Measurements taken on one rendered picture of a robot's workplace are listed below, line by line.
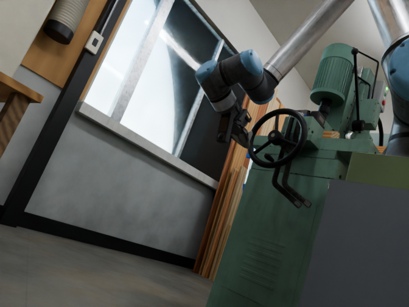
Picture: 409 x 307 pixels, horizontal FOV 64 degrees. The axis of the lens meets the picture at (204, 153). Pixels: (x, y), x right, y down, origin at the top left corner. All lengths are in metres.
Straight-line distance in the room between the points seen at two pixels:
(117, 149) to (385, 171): 1.93
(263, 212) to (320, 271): 0.75
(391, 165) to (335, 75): 1.05
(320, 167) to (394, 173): 0.68
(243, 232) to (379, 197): 0.86
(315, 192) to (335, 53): 0.80
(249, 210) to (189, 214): 1.50
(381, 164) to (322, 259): 0.27
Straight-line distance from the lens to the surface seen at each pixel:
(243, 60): 1.09
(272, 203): 1.55
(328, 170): 1.49
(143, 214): 2.69
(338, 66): 1.89
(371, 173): 0.88
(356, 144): 1.50
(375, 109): 1.98
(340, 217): 0.86
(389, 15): 1.02
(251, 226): 1.57
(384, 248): 0.82
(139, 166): 2.58
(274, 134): 1.44
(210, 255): 2.94
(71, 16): 2.15
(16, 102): 1.08
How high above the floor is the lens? 0.30
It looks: 14 degrees up
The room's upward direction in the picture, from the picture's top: 20 degrees clockwise
